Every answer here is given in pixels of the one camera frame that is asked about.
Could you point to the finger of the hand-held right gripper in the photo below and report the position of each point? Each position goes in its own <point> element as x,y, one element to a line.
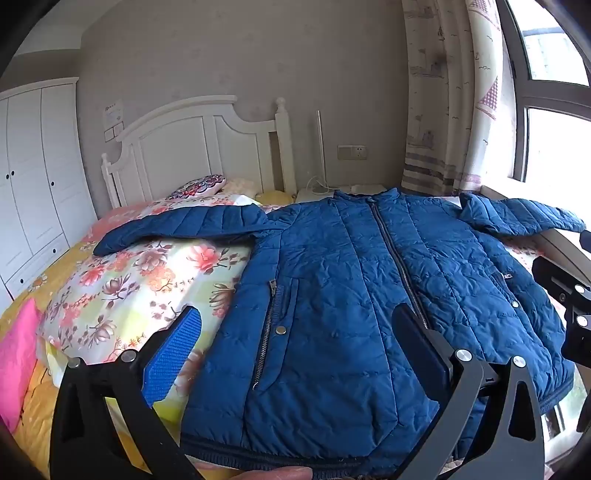
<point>579,341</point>
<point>587,240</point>

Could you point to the white bed headboard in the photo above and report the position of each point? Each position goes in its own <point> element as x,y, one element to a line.
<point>184,152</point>

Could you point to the yellow flowered bed sheet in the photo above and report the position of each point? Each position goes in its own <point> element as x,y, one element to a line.
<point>41,424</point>

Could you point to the patterned round pillow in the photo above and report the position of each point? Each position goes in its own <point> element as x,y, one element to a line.
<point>198,187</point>

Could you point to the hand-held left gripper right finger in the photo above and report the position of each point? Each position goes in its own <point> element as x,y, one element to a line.
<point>422,355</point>

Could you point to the white wardrobe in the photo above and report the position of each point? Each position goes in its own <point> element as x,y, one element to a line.
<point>32,184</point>

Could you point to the blue quilted jacket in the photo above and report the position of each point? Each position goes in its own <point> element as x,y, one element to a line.
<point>351,281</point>

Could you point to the person's left hand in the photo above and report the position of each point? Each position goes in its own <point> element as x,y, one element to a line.
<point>281,474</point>

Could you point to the wall socket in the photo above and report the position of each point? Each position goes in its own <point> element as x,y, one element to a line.
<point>352,152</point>

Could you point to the beige window sill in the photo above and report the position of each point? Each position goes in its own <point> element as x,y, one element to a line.
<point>568,244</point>

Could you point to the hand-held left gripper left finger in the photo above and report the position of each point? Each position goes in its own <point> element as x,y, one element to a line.
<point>173,350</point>

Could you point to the printed curtain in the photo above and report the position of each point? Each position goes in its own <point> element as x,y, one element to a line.
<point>443,101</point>

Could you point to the wall switch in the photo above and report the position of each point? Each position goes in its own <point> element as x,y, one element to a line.
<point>113,134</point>

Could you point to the cream pillow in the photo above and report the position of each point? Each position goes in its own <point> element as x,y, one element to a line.
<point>241,187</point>

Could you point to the floral blanket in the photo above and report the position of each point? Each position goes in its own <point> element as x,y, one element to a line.
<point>138,281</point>

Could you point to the paper wall notice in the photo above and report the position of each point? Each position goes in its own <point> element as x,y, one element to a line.
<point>113,114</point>

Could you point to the pink cloth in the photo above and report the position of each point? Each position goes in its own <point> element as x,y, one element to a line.
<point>16,360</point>

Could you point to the yellow pillow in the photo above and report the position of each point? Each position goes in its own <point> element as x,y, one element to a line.
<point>272,197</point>

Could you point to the window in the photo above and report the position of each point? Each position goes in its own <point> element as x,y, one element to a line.
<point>549,92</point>

